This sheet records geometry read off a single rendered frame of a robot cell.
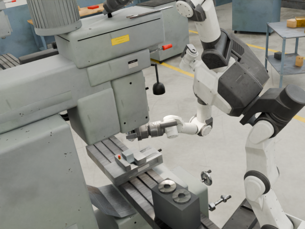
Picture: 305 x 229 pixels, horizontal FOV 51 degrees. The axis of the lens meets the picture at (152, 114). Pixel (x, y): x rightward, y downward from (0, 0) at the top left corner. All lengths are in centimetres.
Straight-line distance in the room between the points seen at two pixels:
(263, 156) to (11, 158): 115
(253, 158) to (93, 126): 82
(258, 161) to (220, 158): 193
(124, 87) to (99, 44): 26
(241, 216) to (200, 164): 143
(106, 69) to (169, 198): 68
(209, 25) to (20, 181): 98
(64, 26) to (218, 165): 253
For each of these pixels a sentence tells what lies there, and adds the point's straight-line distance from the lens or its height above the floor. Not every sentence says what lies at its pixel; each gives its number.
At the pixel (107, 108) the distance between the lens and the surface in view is 156.
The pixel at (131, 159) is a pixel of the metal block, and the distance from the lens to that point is 202.
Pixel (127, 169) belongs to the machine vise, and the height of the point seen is 99.
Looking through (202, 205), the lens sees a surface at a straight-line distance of 229.
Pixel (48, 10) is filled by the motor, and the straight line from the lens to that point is 140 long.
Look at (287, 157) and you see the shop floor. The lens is 371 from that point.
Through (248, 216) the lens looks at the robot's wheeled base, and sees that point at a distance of 221.
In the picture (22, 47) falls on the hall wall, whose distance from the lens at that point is 824.
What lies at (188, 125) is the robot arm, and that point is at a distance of 193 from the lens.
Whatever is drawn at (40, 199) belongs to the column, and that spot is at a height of 127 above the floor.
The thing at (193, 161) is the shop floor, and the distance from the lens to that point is 359.
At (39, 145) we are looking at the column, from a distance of 138.
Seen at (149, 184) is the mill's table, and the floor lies 91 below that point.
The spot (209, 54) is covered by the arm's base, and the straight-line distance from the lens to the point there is 142.
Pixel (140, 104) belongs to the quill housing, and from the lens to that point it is 167.
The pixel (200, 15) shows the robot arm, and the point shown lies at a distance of 128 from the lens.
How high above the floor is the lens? 220
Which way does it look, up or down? 29 degrees down
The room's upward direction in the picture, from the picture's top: 8 degrees counter-clockwise
